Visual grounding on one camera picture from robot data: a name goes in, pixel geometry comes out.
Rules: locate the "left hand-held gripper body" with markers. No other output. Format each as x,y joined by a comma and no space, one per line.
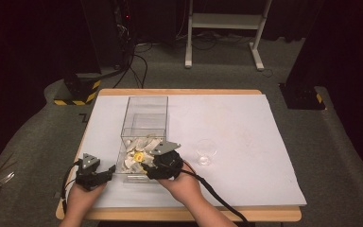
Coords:
88,176

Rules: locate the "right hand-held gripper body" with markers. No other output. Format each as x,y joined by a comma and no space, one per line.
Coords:
167,164

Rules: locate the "clear plastic box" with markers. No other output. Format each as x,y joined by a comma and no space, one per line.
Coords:
145,126

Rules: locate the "person's left hand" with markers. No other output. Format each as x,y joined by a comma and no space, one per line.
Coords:
82,200

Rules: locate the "person's right hand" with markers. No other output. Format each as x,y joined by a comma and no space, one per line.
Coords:
182,189

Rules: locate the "clear glass cup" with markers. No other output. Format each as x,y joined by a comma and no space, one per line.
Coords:
206,154

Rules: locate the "black yellow striped stand base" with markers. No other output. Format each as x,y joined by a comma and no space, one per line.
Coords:
82,94

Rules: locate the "white table mat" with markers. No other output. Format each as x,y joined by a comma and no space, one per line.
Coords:
249,142

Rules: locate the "black equipment tower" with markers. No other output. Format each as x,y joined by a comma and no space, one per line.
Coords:
107,31

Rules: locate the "white metal stand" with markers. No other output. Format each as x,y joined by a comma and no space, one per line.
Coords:
225,21

